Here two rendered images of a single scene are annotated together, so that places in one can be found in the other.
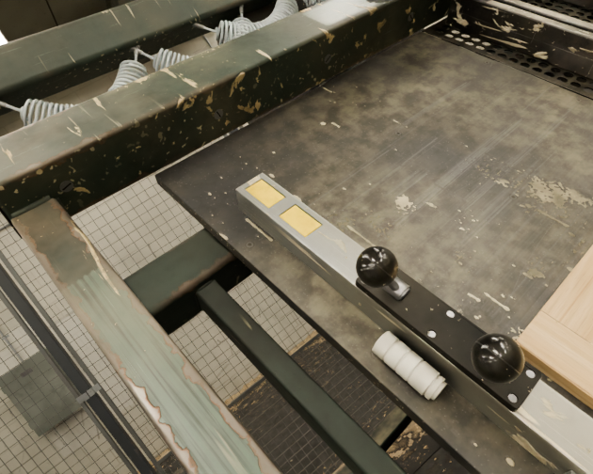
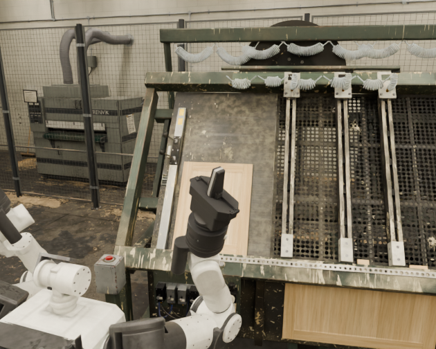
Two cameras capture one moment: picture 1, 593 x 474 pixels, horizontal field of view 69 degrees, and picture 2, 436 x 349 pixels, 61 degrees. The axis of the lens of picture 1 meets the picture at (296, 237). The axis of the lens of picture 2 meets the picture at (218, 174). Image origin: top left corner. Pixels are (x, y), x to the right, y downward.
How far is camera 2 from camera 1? 212 cm
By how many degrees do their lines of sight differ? 36
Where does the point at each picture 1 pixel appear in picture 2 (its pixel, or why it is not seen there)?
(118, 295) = (147, 113)
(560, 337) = (189, 166)
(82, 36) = (201, 34)
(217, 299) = (166, 123)
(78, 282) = (145, 106)
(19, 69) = (181, 37)
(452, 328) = (175, 151)
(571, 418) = (174, 170)
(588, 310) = (198, 167)
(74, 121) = (165, 76)
